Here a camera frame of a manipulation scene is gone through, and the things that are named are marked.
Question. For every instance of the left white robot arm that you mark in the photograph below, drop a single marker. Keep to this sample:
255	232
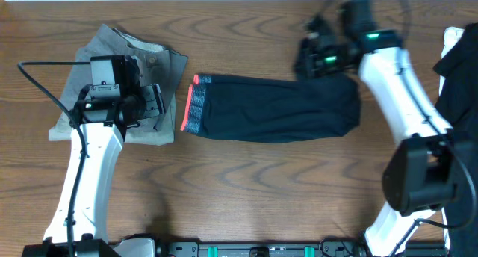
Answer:
79	226

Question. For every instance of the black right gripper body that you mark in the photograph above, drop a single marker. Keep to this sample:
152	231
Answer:
328	61

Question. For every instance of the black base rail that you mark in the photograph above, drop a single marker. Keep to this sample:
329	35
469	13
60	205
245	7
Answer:
261	249

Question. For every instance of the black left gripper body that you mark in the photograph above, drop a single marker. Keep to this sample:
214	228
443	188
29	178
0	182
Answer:
154	101

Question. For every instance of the black leggings red waistband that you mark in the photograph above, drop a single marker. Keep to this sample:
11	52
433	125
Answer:
231	107

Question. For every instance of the folded grey trousers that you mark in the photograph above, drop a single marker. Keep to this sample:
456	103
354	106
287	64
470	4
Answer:
89	55

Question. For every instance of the black garment pile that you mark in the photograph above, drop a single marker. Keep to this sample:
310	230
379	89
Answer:
458	105

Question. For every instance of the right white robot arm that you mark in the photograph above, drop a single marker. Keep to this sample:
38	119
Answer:
429	166

